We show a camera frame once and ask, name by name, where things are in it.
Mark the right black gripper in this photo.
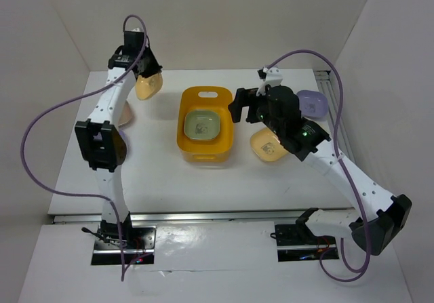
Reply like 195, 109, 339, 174
228, 87, 283, 135

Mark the yellow square plate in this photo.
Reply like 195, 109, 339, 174
135, 73, 163, 100

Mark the orange-yellow square plate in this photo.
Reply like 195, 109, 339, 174
250, 128, 289, 163

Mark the green panda plate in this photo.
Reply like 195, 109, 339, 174
183, 110, 220, 141

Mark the brown square plate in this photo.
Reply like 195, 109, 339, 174
118, 101, 134, 128

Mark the purple plate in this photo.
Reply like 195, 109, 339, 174
118, 129, 128, 159
296, 90, 329, 120

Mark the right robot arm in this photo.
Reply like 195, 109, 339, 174
228, 85, 412, 256

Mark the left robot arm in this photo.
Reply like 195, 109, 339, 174
75, 45, 161, 248

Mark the yellow plastic bin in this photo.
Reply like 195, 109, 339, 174
177, 86, 234, 163

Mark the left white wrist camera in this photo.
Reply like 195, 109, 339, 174
123, 28, 149, 52

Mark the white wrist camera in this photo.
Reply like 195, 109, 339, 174
256, 67, 283, 96
123, 28, 149, 52

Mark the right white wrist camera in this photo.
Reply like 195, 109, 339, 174
256, 67, 283, 96

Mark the aluminium rail right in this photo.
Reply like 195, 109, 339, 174
313, 70, 355, 162

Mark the aluminium rail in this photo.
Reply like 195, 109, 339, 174
313, 70, 355, 162
53, 209, 305, 224

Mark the aluminium rail front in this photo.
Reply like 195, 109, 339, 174
53, 209, 305, 224

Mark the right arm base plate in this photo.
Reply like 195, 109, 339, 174
270, 224, 339, 262

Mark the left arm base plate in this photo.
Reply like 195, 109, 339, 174
91, 226, 157, 266

